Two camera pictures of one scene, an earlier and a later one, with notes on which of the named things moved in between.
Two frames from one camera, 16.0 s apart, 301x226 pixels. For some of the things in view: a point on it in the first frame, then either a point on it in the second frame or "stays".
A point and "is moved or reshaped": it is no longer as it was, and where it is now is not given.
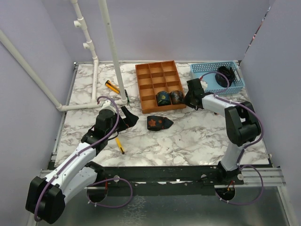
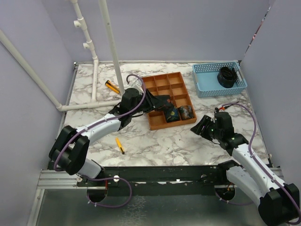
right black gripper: x=187 y=103 -> x=198 y=128
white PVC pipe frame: x=81 y=23 stays
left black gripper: x=129 y=121 -> x=152 y=102
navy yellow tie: x=163 y=98 -> x=172 y=115
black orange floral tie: x=156 y=123 -> x=166 y=100
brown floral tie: x=177 y=97 -> x=186 y=112
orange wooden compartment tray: x=154 y=77 is moved or reshaped
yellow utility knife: x=112 y=86 stays
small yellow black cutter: x=120 y=145 stays
